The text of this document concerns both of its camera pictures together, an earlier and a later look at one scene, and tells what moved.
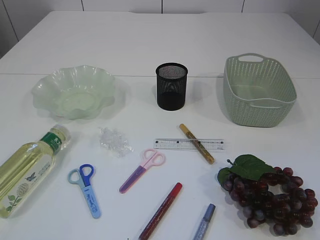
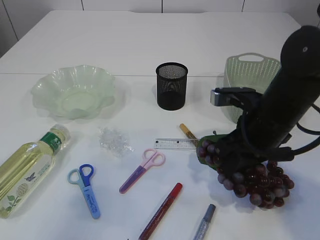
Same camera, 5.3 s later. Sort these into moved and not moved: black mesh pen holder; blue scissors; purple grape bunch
Moved: purple grape bunch
Not moved: blue scissors; black mesh pen holder
